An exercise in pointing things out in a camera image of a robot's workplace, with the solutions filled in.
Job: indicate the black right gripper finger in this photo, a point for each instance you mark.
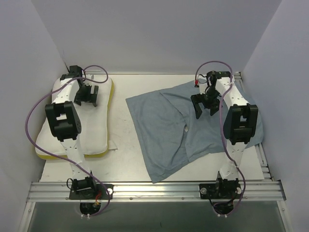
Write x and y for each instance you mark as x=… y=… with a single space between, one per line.
x=197 y=108
x=214 y=108

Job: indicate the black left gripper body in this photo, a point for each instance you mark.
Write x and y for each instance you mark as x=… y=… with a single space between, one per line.
x=86 y=94

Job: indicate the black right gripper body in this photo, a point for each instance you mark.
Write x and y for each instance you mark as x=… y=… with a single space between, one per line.
x=206 y=102

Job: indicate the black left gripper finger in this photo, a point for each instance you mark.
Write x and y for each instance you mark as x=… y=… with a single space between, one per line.
x=94 y=102
x=78 y=101

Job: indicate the white pillow with yellow edge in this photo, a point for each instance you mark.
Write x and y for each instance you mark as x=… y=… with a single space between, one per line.
x=94 y=136

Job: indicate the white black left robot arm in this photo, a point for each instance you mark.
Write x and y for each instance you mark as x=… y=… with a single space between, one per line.
x=66 y=126

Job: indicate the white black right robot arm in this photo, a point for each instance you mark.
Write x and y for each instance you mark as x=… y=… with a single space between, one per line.
x=237 y=129

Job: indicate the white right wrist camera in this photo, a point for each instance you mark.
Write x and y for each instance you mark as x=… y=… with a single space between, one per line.
x=202 y=86

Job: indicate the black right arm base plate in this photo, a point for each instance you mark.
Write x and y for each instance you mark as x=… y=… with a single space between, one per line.
x=216 y=192

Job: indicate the aluminium front frame rail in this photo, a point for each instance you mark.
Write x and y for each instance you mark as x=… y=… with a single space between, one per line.
x=53 y=192

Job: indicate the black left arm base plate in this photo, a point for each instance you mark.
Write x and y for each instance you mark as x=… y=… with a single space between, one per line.
x=99 y=193

